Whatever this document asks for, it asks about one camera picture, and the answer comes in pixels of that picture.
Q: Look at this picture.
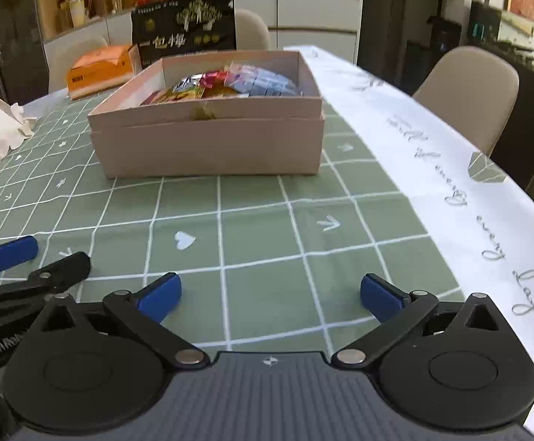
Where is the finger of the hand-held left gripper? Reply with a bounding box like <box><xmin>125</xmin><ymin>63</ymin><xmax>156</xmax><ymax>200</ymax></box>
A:
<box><xmin>0</xmin><ymin>235</ymin><xmax>39</xmax><ymax>281</ymax></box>
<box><xmin>0</xmin><ymin>252</ymin><xmax>92</xmax><ymax>306</ymax></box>

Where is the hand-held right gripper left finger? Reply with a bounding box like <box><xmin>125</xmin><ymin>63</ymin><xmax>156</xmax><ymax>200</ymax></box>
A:
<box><xmin>35</xmin><ymin>272</ymin><xmax>210</xmax><ymax>371</ymax></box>

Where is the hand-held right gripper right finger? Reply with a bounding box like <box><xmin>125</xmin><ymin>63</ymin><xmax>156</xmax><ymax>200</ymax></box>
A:
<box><xmin>331</xmin><ymin>273</ymin><xmax>503</xmax><ymax>371</ymax></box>

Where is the pink cardboard box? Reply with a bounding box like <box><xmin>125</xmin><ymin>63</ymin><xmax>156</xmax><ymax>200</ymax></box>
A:
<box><xmin>87</xmin><ymin>50</ymin><xmax>326</xmax><ymax>179</ymax></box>

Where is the green checked tablecloth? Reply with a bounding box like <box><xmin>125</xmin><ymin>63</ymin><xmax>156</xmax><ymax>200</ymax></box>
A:
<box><xmin>0</xmin><ymin>45</ymin><xmax>534</xmax><ymax>423</ymax></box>

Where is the orange cardboard box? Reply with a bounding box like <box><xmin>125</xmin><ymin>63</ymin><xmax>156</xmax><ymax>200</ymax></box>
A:
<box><xmin>66</xmin><ymin>43</ymin><xmax>140</xmax><ymax>101</ymax></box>

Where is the colourful striped snack packet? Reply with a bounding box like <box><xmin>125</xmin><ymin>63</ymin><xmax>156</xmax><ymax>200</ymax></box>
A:
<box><xmin>172</xmin><ymin>76</ymin><xmax>205</xmax><ymax>96</ymax></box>

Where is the row of pale blue packets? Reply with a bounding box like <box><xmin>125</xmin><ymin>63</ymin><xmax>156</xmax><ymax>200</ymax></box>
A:
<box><xmin>225</xmin><ymin>62</ymin><xmax>304</xmax><ymax>98</ymax></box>

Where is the black gift box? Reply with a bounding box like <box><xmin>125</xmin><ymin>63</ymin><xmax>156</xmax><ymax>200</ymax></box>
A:
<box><xmin>130</xmin><ymin>0</ymin><xmax>237</xmax><ymax>66</ymax></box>

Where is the black appliance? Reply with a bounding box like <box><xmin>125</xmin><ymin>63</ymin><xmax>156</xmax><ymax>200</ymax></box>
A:
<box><xmin>425</xmin><ymin>15</ymin><xmax>463</xmax><ymax>56</ymax></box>

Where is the white cabinet with wooden shelf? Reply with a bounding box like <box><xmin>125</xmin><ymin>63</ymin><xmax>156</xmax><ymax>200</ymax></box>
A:
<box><xmin>32</xmin><ymin>0</ymin><xmax>364</xmax><ymax>65</ymax></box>

